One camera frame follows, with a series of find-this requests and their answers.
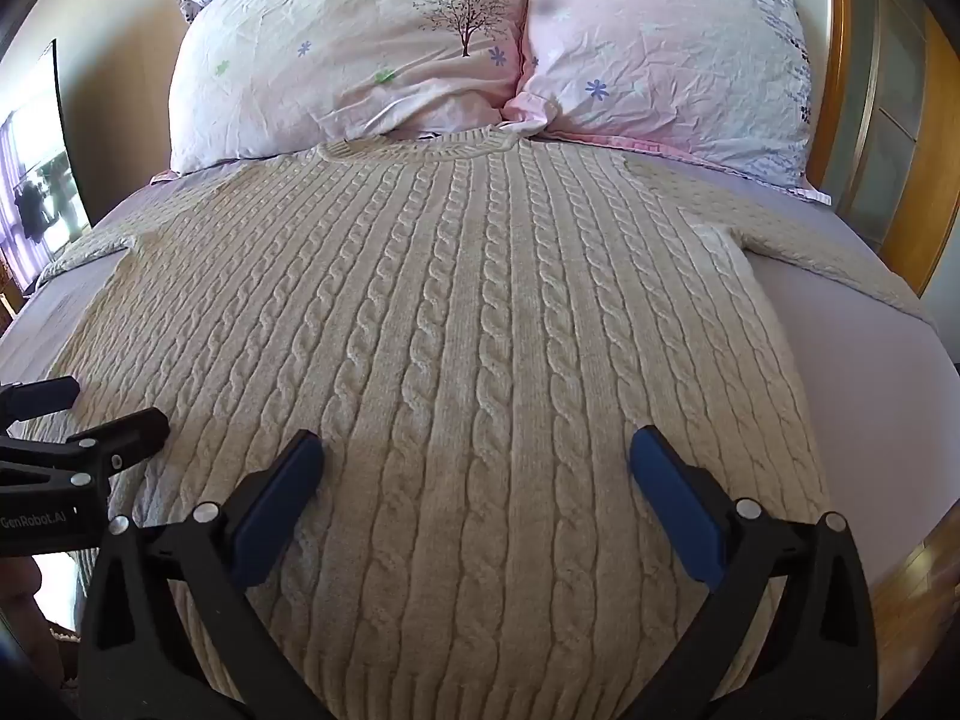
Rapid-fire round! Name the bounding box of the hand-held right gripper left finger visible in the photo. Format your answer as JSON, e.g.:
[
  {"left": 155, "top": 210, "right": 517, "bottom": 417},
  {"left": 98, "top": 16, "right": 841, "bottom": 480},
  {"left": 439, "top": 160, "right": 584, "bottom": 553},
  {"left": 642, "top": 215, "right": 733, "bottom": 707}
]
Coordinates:
[{"left": 78, "top": 430, "right": 326, "bottom": 720}]

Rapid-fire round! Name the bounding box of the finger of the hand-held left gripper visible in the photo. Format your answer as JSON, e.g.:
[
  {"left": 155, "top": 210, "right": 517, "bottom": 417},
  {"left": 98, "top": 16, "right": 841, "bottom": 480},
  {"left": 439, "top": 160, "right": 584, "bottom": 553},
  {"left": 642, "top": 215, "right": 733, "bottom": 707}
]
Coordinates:
[
  {"left": 0, "top": 407, "right": 171, "bottom": 490},
  {"left": 0, "top": 376, "right": 81, "bottom": 427}
]

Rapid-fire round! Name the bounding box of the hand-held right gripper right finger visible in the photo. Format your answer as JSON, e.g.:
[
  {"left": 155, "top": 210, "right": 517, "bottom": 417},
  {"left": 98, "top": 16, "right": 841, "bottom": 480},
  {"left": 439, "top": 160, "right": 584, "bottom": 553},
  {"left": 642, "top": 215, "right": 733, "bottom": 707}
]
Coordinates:
[{"left": 628, "top": 425, "right": 878, "bottom": 720}]

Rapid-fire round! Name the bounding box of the cream cable-knit sweater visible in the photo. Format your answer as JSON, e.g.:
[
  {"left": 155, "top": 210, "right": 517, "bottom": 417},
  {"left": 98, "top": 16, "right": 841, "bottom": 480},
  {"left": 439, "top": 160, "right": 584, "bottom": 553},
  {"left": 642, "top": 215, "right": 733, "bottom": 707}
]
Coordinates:
[{"left": 34, "top": 127, "right": 935, "bottom": 720}]

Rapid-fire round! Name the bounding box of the person's left hand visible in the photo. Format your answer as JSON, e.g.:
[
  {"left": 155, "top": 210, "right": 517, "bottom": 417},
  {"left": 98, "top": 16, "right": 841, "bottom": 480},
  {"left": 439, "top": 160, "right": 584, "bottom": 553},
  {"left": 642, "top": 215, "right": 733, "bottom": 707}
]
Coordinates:
[{"left": 0, "top": 559, "right": 53, "bottom": 691}]

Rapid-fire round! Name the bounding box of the television screen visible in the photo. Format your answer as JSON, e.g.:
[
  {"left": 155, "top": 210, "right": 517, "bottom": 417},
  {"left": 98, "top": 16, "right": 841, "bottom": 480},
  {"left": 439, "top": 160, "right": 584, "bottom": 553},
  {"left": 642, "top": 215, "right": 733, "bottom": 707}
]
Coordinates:
[{"left": 0, "top": 39, "right": 95, "bottom": 297}]

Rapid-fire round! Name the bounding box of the lavender bed sheet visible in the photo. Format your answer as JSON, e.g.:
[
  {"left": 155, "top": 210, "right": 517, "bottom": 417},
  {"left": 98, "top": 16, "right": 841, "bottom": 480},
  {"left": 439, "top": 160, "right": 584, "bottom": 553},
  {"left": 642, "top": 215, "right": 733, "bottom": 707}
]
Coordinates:
[{"left": 0, "top": 131, "right": 960, "bottom": 631}]

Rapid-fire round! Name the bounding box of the wooden headboard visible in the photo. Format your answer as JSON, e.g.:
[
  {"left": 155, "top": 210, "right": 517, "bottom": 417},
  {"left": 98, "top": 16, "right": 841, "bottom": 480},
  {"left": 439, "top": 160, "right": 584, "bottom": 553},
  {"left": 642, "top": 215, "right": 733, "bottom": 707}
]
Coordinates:
[{"left": 757, "top": 0, "right": 960, "bottom": 297}]

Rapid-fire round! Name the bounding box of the pink pillow with flower print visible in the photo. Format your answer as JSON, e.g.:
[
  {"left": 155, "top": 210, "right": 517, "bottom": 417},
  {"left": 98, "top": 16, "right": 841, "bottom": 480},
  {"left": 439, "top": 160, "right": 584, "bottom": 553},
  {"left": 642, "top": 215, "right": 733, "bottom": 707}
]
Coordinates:
[{"left": 504, "top": 0, "right": 833, "bottom": 205}]

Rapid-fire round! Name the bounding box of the pink pillow with tree print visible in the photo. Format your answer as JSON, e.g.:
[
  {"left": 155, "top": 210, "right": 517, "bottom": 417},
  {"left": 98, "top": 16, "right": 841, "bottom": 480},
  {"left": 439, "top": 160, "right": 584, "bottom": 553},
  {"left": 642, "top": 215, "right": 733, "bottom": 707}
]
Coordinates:
[{"left": 169, "top": 0, "right": 532, "bottom": 173}]

